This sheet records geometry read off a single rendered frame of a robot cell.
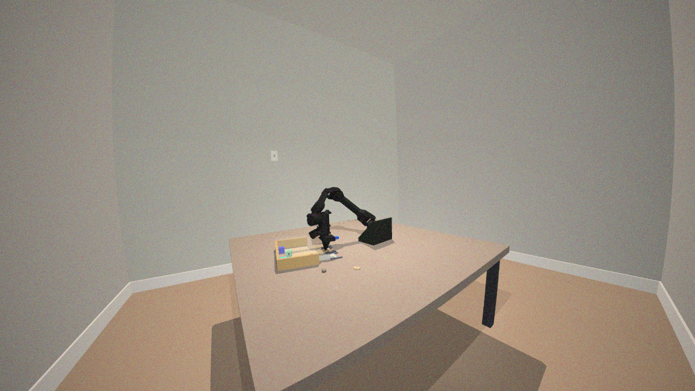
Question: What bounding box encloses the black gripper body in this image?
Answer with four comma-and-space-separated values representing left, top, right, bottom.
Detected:
318, 223, 335, 242

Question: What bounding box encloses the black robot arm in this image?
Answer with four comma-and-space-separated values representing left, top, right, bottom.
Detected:
307, 187, 376, 239

